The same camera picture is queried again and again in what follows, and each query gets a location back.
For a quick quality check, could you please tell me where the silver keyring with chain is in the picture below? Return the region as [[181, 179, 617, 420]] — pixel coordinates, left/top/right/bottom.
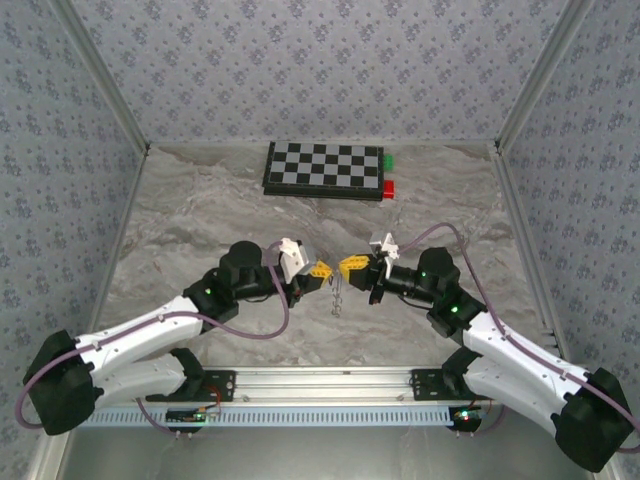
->
[[327, 276, 347, 320]]

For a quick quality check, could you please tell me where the black grey folded chessboard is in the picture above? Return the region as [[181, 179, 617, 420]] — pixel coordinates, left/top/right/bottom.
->
[[262, 141, 387, 203]]

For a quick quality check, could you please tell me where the small black circuit board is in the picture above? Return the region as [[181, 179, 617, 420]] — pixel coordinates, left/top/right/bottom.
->
[[452, 407, 489, 424], [166, 407, 221, 425]]

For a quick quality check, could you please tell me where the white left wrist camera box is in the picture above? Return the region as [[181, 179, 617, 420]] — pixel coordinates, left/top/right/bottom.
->
[[277, 237, 321, 279]]

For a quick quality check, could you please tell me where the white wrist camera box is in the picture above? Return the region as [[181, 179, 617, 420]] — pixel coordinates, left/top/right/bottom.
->
[[368, 230, 401, 264], [277, 237, 321, 279]]

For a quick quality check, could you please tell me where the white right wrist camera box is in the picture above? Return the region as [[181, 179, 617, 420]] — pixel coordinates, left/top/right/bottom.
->
[[368, 230, 401, 264]]

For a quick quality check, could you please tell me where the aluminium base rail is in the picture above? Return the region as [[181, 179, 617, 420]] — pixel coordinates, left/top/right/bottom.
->
[[234, 367, 414, 404]]

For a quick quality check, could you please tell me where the light blue slotted cable duct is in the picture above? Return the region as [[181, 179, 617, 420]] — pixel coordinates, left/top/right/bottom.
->
[[82, 403, 464, 429]]

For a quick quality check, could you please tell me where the aluminium frame post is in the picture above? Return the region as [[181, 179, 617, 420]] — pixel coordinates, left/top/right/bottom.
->
[[494, 0, 596, 151]]

